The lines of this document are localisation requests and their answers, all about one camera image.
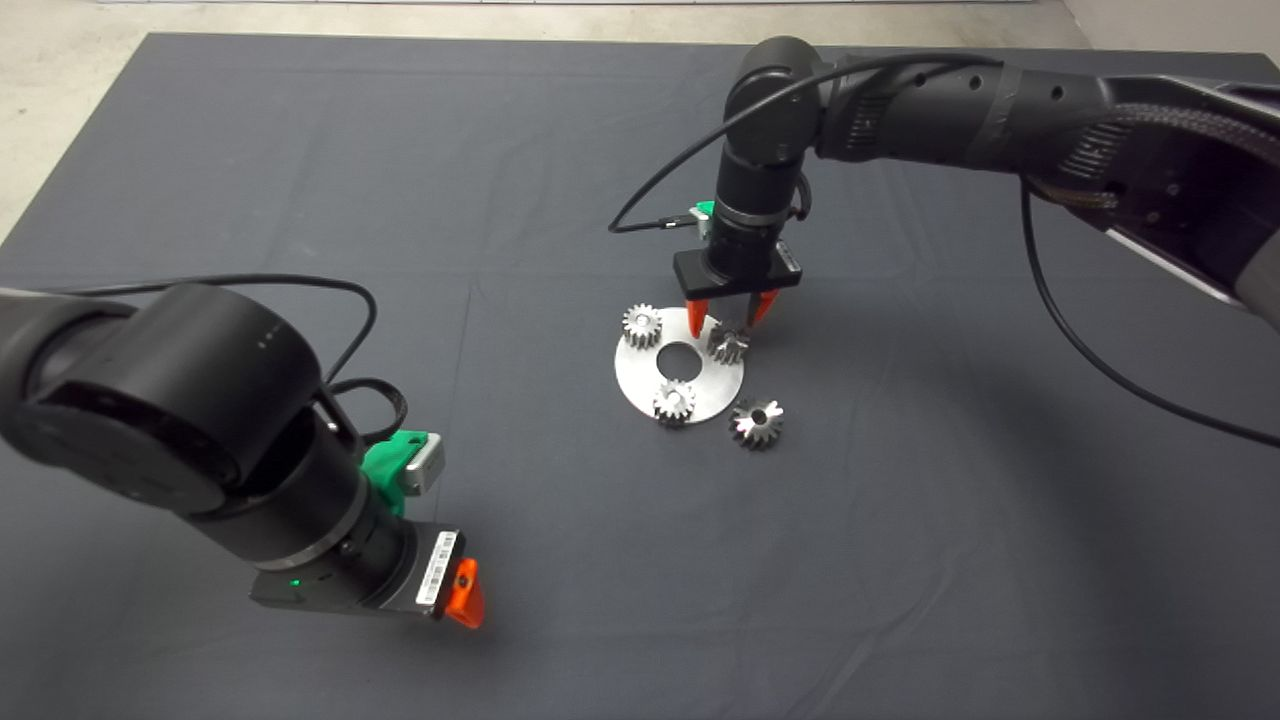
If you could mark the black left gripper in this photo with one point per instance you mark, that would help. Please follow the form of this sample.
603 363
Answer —
395 575

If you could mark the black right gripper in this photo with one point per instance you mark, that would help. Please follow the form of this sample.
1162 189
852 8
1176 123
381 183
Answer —
740 270

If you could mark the small steel gear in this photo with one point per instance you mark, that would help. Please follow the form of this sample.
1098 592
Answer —
675 403
730 343
641 327

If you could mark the large steel gear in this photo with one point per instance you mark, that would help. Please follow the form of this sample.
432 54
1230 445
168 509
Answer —
757 425

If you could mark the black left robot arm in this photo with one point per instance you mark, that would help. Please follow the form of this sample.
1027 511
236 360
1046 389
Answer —
180 420

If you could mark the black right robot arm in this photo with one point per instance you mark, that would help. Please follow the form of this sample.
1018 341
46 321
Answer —
950 105

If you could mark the round metal plate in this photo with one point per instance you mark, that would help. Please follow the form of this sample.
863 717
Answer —
640 375

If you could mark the dark grey table cloth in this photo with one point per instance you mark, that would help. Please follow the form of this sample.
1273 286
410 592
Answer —
500 200

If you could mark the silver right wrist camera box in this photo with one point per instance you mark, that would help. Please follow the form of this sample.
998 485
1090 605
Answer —
702 225

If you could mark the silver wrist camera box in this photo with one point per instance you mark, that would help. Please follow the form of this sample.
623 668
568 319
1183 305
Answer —
422 468
702 225

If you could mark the green right camera mount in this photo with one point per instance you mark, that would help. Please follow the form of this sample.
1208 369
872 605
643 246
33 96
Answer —
706 210

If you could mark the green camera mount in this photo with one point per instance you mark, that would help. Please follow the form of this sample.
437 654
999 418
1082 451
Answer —
706 210
385 470

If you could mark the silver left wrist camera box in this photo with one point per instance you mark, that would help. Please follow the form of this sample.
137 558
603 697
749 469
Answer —
422 468

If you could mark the green left camera mount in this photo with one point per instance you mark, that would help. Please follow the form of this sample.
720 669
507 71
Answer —
385 470

